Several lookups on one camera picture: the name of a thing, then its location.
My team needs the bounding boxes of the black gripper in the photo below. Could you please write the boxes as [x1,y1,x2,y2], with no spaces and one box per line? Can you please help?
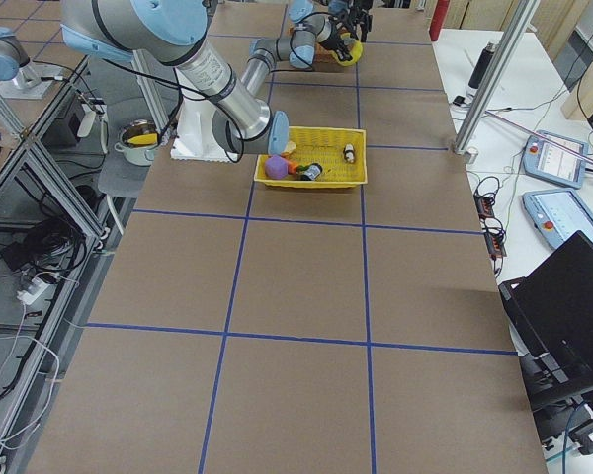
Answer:
[340,0,373,41]

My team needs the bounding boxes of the yellow-green tape roll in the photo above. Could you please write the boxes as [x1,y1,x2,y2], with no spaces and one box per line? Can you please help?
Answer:
[335,32,364,67]

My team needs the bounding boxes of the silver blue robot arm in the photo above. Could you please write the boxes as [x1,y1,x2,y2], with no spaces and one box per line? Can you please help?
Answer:
[242,1,373,93]
[60,1,289,155]

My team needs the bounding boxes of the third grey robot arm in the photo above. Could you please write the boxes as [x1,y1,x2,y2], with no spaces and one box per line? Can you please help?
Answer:
[0,27,51,100]

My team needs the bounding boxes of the yellow woven basket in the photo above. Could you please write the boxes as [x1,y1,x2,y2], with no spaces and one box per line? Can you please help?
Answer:
[254,126,368,189]

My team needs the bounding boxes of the red cylinder object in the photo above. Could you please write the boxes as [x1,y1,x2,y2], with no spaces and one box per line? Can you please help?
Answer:
[429,0,450,41]

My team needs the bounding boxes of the black water bottle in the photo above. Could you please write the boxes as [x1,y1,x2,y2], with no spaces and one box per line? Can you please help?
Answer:
[466,41,497,98]

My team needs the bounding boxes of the black white panda figurine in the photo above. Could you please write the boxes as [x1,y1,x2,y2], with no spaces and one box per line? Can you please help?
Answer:
[343,143,356,164]

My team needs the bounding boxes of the blue-grey battery cylinder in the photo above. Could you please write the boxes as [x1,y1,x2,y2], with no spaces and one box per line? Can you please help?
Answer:
[299,163,322,181]

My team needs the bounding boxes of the orange toy carrot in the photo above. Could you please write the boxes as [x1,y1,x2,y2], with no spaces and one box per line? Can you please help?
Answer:
[287,161,305,175]

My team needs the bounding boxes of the purple foam cube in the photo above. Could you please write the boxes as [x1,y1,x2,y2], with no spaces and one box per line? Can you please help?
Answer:
[264,155,290,180]

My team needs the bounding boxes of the black power strip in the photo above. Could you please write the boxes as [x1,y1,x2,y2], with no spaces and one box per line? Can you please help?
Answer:
[473,193,507,260]

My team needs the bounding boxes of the upper blue teach pendant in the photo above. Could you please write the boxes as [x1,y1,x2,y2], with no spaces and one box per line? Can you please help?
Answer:
[522,135,586,189]

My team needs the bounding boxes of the blue teach pendant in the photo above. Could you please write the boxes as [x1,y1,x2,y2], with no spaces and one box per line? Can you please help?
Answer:
[522,189,593,250]
[522,135,586,189]

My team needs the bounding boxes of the lower blue teach pendant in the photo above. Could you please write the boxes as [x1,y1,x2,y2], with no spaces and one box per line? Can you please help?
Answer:
[522,189,593,250]

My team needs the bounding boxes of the grabber reaching stick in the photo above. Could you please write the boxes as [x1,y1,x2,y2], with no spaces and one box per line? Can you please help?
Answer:
[486,111,593,167]

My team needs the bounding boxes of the black laptop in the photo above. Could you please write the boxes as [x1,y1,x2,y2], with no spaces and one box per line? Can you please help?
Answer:
[499,231,593,410]

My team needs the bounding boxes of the aluminium frame post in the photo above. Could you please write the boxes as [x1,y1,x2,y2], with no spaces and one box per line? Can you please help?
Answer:
[452,0,540,164]

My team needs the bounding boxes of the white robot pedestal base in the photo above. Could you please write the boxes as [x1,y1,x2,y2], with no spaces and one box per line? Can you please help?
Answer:
[171,99,236,162]

